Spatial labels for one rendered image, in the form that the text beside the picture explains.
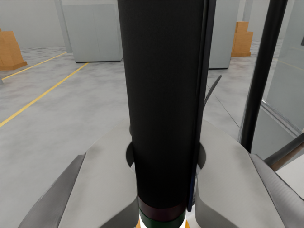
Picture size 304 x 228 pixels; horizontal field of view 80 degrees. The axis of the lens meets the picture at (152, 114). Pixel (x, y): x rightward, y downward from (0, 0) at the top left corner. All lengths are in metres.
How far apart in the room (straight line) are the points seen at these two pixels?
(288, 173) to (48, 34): 13.86
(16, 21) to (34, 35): 1.18
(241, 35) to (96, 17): 5.40
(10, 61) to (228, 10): 7.30
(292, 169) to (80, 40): 7.55
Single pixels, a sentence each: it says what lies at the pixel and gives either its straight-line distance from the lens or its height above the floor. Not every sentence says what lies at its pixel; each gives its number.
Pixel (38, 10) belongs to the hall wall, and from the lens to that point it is 14.07.
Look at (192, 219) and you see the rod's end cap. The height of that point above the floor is 1.38.
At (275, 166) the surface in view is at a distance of 0.29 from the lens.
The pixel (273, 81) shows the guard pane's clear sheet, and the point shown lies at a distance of 1.40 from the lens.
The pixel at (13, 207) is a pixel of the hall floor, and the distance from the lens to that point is 2.34.
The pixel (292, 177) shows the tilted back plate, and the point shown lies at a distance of 0.55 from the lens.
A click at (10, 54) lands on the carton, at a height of 0.51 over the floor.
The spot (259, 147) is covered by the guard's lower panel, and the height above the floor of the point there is 0.70.
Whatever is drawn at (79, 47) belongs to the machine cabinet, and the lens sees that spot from 7.80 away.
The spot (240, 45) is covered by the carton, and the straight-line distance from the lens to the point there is 8.41.
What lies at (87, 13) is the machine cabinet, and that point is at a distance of 7.57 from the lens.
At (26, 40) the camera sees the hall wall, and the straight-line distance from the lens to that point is 14.80.
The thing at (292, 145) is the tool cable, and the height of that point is 1.38.
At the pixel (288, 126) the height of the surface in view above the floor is 0.99.
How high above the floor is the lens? 1.55
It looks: 28 degrees down
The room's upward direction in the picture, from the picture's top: 2 degrees counter-clockwise
